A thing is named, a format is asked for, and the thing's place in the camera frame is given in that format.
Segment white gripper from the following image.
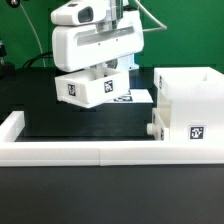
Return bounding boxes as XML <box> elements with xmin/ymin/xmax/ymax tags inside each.
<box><xmin>51</xmin><ymin>0</ymin><xmax>144</xmax><ymax>72</ymax></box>

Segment white drawer box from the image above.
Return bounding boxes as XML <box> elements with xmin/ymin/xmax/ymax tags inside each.
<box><xmin>55</xmin><ymin>68</ymin><xmax>130</xmax><ymax>108</ymax></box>
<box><xmin>146</xmin><ymin>111</ymin><xmax>169</xmax><ymax>141</ymax></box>

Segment white drawer cabinet frame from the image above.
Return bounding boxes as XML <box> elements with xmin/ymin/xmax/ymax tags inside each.
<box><xmin>152</xmin><ymin>67</ymin><xmax>224</xmax><ymax>142</ymax></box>

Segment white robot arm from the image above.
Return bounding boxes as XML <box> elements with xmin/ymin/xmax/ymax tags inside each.
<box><xmin>51</xmin><ymin>0</ymin><xmax>144</xmax><ymax>72</ymax></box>

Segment white sheet with markers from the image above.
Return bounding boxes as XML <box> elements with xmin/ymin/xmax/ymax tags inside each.
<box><xmin>113</xmin><ymin>89</ymin><xmax>153</xmax><ymax>103</ymax></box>

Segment black stand at left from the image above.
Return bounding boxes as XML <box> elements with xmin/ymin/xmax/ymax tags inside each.
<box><xmin>0</xmin><ymin>39</ymin><xmax>15</xmax><ymax>78</ymax></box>

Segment white U-shaped border fence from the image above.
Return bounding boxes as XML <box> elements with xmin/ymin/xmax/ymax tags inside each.
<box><xmin>0</xmin><ymin>111</ymin><xmax>224</xmax><ymax>167</ymax></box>

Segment black cables at base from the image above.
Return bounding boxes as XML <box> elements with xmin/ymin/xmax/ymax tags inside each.
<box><xmin>21</xmin><ymin>51</ymin><xmax>55</xmax><ymax>69</ymax></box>

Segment white cable on left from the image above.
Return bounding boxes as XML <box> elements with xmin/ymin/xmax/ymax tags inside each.
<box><xmin>18</xmin><ymin>3</ymin><xmax>47</xmax><ymax>68</ymax></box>

